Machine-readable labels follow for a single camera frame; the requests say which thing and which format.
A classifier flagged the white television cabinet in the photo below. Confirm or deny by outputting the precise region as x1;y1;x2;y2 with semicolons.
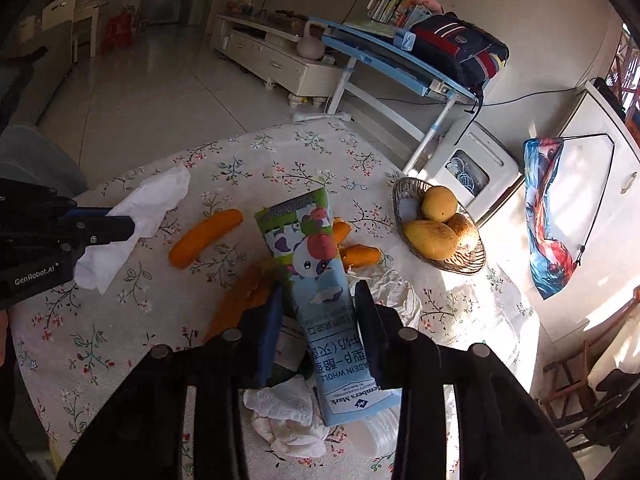
212;12;347;107

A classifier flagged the large white tissue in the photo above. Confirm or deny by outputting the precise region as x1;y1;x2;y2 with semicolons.
74;164;192;296

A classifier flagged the blue study desk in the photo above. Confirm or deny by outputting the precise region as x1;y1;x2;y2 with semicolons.
292;16;484;177

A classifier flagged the blue green milk carton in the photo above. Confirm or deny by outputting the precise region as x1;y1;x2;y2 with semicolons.
254;187;402;427

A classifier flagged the row of books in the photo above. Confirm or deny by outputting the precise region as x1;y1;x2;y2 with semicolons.
366;0;434;29

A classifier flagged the clear plastic cup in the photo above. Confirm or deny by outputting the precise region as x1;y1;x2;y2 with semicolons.
349;410;402;461

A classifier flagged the crumpled white tissue ball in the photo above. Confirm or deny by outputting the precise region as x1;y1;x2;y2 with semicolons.
243;374;332;459

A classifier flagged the white tall cabinet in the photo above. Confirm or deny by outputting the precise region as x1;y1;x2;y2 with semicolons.
492;79;640;346

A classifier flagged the black cloth bundle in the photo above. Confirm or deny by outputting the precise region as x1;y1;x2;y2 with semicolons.
594;367;640;442

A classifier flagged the yellow green mango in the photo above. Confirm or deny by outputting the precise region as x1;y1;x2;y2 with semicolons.
420;185;459;224

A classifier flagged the yellow orange mango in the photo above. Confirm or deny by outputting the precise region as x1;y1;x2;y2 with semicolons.
403;219;459;261

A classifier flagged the pink kettlebell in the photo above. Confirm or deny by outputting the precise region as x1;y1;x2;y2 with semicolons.
295;20;326;59

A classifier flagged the navy red backpack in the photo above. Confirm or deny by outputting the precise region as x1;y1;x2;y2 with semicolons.
411;12;510;90

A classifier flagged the wire fruit basket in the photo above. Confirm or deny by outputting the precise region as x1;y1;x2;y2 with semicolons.
392;176;487;275

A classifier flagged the white paper slip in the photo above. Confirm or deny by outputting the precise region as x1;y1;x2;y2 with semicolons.
274;316;307;367

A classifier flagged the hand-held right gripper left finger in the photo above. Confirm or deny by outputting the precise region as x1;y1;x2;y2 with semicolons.
57;281;286;480

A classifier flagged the orange carrot under carton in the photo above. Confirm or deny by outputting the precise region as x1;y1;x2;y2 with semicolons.
204;259;277;343

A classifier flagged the printed drawstring bag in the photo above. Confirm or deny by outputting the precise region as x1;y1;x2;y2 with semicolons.
522;136;582;302

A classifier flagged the black box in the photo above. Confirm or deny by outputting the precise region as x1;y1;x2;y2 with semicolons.
591;77;627;112

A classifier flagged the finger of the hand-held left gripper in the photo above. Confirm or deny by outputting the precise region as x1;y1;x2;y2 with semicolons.
65;206;115;220
74;214;136;248

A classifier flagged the grey rounded object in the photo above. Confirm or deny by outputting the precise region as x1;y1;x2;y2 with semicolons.
0;124;89;200

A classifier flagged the crumpled clear plastic bag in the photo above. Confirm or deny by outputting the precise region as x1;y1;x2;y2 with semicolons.
348;264;423;332

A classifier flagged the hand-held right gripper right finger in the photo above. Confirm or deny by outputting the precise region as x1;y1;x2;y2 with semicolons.
352;281;584;480

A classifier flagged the red plastic stool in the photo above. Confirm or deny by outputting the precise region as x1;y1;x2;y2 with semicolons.
101;12;134;54

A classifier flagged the brown speckled mango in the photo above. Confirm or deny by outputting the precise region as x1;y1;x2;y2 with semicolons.
446;213;479;257

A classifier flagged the wooden chair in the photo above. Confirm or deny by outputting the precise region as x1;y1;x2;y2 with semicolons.
542;290;640;442

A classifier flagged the floral tablecloth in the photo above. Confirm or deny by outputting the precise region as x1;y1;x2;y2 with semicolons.
9;119;542;480

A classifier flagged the white air purifier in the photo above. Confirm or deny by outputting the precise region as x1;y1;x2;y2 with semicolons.
424;119;524;227

